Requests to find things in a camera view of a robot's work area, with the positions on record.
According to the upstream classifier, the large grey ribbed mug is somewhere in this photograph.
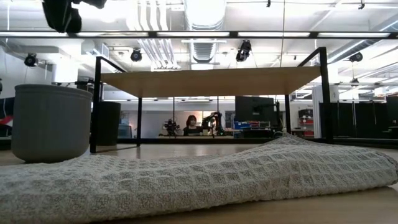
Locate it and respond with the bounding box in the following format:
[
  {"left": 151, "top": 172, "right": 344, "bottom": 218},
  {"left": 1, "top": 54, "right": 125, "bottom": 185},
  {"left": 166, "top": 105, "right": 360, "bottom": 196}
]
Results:
[{"left": 11, "top": 83, "right": 94, "bottom": 164}]

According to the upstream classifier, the black ceiling spotlight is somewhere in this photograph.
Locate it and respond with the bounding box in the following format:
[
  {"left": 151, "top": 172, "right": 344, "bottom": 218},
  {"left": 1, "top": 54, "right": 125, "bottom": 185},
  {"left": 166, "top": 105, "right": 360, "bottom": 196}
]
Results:
[
  {"left": 348, "top": 51, "right": 364, "bottom": 63},
  {"left": 235, "top": 39, "right": 252, "bottom": 63},
  {"left": 24, "top": 52, "right": 39, "bottom": 68},
  {"left": 130, "top": 48, "right": 143, "bottom": 63}
]

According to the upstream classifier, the person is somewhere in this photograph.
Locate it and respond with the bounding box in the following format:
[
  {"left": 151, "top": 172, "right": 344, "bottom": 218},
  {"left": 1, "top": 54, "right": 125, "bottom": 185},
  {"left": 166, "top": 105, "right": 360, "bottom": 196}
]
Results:
[{"left": 183, "top": 114, "right": 203, "bottom": 137}]

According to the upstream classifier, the blue storage bin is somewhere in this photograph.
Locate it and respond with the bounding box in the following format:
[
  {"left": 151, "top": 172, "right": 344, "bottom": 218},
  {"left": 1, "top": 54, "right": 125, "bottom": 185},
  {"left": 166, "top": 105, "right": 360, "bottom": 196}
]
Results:
[{"left": 233, "top": 120, "right": 251, "bottom": 131}]

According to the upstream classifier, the black computer monitor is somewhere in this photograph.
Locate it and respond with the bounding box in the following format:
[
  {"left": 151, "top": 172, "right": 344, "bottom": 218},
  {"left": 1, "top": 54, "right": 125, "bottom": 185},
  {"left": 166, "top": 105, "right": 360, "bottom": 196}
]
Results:
[{"left": 234, "top": 95, "right": 276, "bottom": 123}]

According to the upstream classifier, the grey waffle-weave towel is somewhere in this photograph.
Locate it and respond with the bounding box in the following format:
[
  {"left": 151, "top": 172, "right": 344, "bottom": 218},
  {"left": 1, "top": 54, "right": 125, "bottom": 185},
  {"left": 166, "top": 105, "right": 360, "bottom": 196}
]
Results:
[{"left": 0, "top": 134, "right": 398, "bottom": 224}]

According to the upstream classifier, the red storage rack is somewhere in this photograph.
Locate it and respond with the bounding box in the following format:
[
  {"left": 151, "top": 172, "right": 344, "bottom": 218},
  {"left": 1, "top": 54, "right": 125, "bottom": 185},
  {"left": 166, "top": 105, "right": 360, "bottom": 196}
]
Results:
[{"left": 298, "top": 108, "right": 315, "bottom": 138}]

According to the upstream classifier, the black room partition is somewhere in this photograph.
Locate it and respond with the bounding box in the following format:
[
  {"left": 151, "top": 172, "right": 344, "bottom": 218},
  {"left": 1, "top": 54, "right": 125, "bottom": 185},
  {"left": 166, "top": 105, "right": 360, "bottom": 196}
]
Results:
[{"left": 319, "top": 95, "right": 398, "bottom": 139}]

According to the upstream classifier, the black overhead frame bar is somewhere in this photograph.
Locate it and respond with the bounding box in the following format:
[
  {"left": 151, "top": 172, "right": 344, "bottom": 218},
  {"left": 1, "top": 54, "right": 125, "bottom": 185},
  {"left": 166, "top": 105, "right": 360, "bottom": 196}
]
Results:
[{"left": 0, "top": 30, "right": 398, "bottom": 40}]

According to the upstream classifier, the white ceiling air duct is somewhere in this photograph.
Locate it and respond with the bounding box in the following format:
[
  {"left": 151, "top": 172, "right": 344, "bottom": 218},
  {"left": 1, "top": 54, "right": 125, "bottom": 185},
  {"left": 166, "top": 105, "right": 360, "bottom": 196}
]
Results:
[{"left": 182, "top": 0, "right": 228, "bottom": 64}]

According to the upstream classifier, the wooden shelf with black frame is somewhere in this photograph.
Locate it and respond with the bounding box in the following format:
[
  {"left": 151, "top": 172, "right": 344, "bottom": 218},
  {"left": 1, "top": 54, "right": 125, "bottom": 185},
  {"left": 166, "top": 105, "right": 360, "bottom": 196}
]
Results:
[{"left": 90, "top": 47, "right": 335, "bottom": 154}]

